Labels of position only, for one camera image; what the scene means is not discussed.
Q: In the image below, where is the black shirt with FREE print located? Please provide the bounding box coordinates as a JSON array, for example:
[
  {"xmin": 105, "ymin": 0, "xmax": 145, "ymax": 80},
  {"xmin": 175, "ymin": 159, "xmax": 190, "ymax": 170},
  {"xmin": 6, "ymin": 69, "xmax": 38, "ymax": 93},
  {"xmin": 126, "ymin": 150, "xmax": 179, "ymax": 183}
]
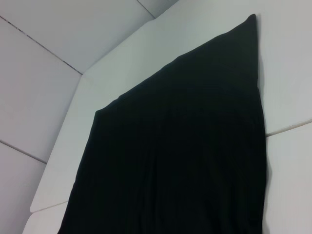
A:
[{"xmin": 63, "ymin": 14, "xmax": 273, "ymax": 234}]

